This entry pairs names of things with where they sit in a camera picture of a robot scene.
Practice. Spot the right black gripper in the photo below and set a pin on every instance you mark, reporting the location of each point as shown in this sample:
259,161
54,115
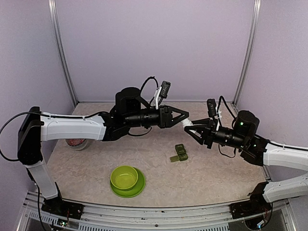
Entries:
211,126

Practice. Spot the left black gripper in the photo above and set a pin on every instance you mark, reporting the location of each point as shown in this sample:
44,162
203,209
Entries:
165,118

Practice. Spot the white pill bottle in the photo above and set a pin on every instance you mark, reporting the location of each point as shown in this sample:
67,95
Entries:
186,123

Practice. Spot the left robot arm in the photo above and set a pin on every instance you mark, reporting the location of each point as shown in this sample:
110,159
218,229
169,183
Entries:
130,111

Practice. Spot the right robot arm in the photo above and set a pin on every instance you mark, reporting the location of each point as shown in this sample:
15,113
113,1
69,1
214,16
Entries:
254,149

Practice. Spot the green bowl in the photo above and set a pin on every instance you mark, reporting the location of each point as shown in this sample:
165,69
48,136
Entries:
124,177

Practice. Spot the green plate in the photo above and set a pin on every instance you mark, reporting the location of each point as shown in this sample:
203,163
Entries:
137,189

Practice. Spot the red patterned white bowl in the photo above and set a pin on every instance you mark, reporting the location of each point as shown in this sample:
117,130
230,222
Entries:
77,144

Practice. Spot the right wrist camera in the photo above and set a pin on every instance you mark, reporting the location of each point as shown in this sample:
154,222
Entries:
214,109

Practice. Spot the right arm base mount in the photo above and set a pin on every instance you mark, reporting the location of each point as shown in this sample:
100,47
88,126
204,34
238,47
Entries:
248,208

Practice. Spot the left aluminium frame post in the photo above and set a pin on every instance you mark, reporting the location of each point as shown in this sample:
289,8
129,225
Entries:
60,49

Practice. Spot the aluminium frame post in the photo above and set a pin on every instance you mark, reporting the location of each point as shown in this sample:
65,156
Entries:
248,52
60,49

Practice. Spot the aluminium front rail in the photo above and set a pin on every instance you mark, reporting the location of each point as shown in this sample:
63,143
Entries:
99,217

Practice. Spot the right aluminium frame post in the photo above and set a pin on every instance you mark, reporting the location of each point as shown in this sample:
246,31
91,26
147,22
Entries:
248,52

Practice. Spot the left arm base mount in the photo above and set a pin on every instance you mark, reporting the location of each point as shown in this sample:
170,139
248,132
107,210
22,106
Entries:
63,208

